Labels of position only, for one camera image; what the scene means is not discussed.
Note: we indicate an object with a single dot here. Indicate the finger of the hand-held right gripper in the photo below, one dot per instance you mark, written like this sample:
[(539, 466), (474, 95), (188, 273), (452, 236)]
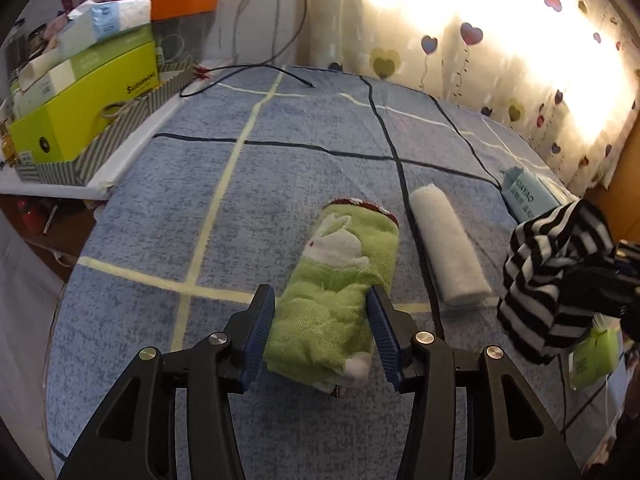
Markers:
[(595, 287)]

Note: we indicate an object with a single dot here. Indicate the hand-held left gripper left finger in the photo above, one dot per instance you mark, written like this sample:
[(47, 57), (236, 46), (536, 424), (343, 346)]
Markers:
[(260, 332)]

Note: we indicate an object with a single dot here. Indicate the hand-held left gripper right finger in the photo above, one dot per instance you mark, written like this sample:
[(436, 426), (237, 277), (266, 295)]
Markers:
[(384, 340)]

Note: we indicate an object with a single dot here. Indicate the black white striped cloth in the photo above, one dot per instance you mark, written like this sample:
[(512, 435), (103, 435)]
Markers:
[(550, 280)]

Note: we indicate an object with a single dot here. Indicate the green towel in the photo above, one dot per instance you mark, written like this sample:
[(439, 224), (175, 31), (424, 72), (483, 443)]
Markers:
[(335, 300)]

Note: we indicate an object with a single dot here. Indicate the white towel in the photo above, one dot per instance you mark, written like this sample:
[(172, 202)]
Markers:
[(450, 245)]

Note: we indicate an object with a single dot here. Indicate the green plastic jar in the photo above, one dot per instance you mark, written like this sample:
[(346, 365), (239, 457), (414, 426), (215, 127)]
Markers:
[(595, 360)]

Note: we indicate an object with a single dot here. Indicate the wooden wardrobe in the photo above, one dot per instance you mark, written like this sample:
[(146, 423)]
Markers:
[(622, 160)]

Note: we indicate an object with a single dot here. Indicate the light blue wet wipes pack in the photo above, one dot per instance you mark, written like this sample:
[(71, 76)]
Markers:
[(527, 195)]

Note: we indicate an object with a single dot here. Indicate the blue plaid blanket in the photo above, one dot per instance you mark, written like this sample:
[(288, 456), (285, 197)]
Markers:
[(300, 170)]

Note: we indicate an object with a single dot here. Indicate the white ledge board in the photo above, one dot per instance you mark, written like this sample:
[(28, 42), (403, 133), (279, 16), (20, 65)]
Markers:
[(100, 165)]

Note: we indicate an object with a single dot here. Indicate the grey striped box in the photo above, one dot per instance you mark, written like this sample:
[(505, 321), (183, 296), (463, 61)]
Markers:
[(105, 135)]

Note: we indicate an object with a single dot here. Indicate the heart print curtain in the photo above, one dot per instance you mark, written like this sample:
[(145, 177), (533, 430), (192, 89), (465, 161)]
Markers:
[(500, 35)]

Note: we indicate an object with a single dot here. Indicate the lime green box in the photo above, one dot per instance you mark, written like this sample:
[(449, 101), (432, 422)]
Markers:
[(85, 110)]

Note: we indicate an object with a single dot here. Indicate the clear storage box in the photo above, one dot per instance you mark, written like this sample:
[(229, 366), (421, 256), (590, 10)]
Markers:
[(187, 42)]

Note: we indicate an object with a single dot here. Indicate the olive green white box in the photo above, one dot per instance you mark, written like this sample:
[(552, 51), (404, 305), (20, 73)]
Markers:
[(85, 62)]

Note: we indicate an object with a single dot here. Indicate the blue white tissue pack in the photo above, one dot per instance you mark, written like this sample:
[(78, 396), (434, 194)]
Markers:
[(107, 17)]

